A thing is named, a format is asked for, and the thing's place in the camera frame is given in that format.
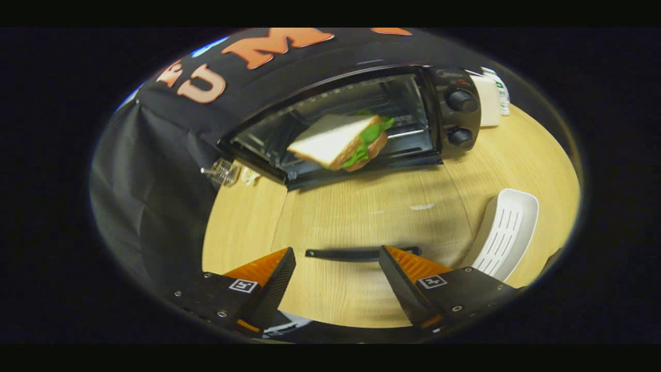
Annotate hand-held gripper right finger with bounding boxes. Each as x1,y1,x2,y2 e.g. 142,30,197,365
379,245,521,332

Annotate white rectangular box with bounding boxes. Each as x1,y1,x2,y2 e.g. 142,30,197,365
471,74,502,128

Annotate white bottle with green label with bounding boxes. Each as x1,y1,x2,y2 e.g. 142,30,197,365
482,67,511,116

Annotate clear glass holder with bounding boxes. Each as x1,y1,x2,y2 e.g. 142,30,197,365
200,159,243,187

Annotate white bread lettuce sandwich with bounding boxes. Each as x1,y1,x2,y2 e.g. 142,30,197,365
286,109,396,173

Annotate black backdrop cloth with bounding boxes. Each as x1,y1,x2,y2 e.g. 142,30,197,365
90,28,499,311

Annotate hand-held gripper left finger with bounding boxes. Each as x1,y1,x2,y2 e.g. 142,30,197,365
166,246,297,336

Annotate black toaster oven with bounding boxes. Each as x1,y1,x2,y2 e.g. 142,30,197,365
217,65,482,262

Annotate white slotted tray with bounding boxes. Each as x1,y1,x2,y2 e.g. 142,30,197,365
460,188,540,283

